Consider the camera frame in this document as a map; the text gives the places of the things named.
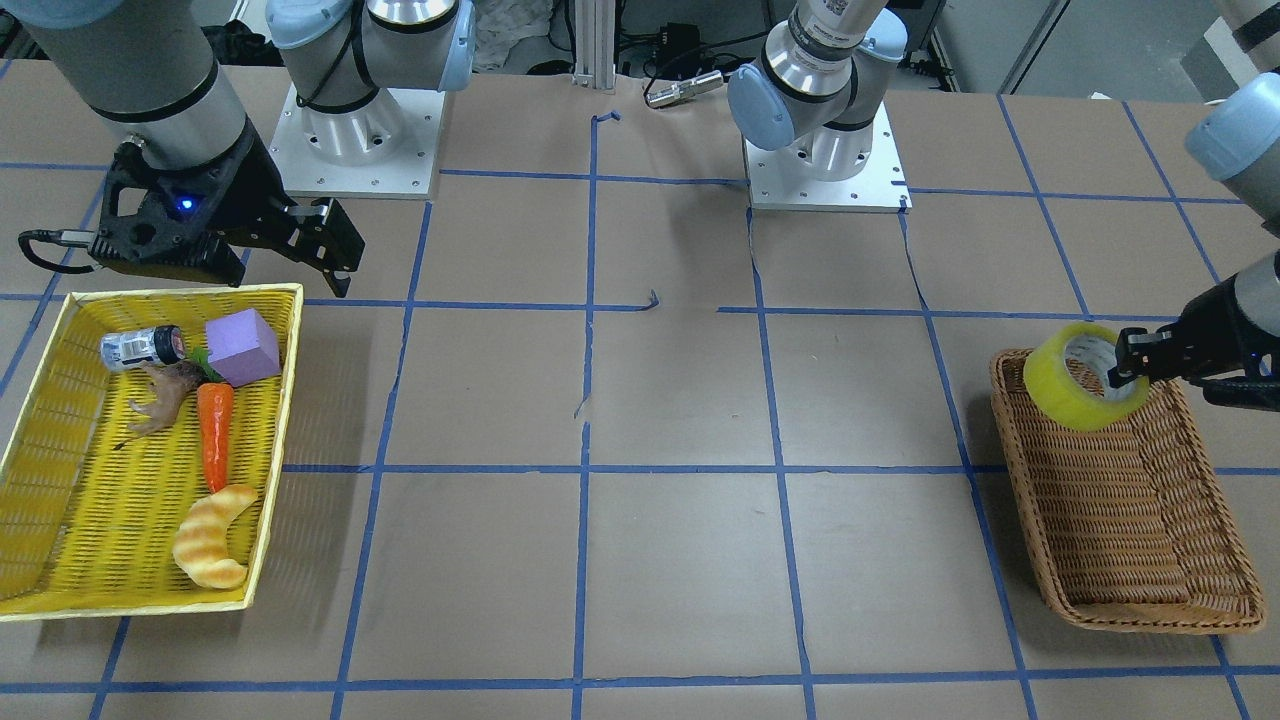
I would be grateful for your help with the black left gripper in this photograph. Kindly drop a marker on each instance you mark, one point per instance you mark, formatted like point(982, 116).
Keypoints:
point(1207, 318)

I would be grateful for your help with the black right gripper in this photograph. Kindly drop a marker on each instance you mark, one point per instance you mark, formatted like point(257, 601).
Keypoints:
point(246, 190)

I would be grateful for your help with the yellow tape roll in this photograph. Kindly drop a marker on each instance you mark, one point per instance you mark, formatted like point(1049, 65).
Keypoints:
point(1067, 379)

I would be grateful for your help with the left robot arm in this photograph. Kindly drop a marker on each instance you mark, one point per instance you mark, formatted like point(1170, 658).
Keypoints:
point(814, 73)

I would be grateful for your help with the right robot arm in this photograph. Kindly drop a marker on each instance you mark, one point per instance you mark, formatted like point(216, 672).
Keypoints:
point(146, 69)

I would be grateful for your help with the purple foam cube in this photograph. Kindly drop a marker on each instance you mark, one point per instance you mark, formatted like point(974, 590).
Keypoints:
point(242, 348)

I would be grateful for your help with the brown wicker basket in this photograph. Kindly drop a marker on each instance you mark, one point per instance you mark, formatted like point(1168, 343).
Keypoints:
point(1127, 528)

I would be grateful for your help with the small labelled bottle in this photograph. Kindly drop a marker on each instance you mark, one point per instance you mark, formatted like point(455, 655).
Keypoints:
point(161, 345)

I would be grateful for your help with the orange toy carrot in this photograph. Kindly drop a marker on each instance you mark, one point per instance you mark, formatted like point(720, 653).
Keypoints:
point(214, 405)

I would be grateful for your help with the black glove cloth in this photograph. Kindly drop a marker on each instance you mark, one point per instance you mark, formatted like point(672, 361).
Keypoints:
point(237, 45)

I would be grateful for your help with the brown toy root figure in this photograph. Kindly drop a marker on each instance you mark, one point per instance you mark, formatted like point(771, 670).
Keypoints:
point(170, 385)

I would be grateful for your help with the yellow woven basket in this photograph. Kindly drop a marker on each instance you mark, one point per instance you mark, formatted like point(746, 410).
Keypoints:
point(89, 514)

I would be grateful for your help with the toy croissant bread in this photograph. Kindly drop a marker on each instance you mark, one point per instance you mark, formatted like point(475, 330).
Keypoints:
point(200, 547)

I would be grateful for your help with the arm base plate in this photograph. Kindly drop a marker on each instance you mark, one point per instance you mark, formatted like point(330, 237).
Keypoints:
point(831, 170)
point(387, 150)

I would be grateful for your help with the aluminium frame post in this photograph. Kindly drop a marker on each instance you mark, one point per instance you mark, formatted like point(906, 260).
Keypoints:
point(595, 28)

